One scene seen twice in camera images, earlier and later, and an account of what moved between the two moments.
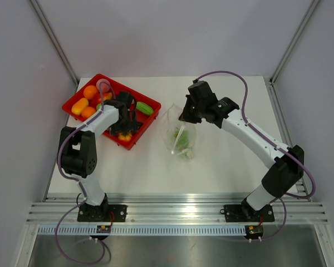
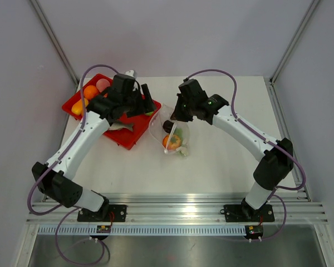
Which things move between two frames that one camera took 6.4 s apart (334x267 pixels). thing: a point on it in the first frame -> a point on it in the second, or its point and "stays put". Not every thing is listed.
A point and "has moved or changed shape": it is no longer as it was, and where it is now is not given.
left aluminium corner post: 54,41 stays put
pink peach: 104,87 stays put
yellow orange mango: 77,107 stays put
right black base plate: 244,213 stays put
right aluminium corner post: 293,41 stays put
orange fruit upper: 89,92 stays put
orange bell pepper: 124,137 -> 175,142
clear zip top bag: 180,136 has moved or changed shape
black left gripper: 131,127 -> 144,107
